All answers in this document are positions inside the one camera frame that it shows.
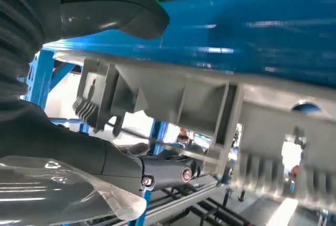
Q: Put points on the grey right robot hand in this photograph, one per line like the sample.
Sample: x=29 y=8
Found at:
x=52 y=155

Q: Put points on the blue metal shelf rack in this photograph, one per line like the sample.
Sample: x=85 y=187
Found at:
x=236 y=26

